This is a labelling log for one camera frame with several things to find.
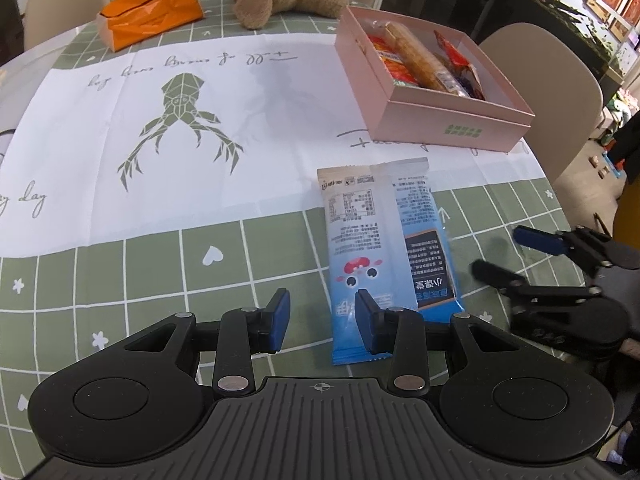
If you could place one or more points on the white printed cloth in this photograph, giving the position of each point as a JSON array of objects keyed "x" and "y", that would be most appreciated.
[{"x": 275, "y": 110}]

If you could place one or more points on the red white snack packet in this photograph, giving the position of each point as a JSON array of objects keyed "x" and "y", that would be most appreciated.
[{"x": 452, "y": 55}]

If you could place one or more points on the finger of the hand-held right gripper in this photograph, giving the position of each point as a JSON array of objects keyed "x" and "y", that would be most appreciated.
[
  {"x": 495, "y": 272},
  {"x": 542, "y": 241}
]

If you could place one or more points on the green checked tablecloth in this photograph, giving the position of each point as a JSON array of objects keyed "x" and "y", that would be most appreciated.
[{"x": 150, "y": 270}]

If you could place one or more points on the clear cracker roll packet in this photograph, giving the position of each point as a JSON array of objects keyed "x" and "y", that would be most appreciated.
[{"x": 415, "y": 55}]

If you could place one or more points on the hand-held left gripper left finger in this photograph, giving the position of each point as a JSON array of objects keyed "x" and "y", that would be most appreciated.
[{"x": 277, "y": 320}]

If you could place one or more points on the red green snack packet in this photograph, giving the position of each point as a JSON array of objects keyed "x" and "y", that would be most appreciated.
[{"x": 395, "y": 62}]

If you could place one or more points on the orange plastic bag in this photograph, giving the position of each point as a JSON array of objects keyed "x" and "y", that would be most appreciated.
[{"x": 150, "y": 10}]

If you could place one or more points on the pink cardboard box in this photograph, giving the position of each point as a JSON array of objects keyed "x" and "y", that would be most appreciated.
[{"x": 450, "y": 120}]

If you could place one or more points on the blue snack packet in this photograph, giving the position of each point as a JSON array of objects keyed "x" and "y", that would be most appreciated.
[{"x": 350, "y": 240}]

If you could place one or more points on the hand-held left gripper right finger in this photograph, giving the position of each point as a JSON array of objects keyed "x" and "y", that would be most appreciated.
[{"x": 365, "y": 325}]

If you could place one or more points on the blue label lollipop packet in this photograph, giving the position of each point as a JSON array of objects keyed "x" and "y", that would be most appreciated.
[{"x": 469, "y": 84}]

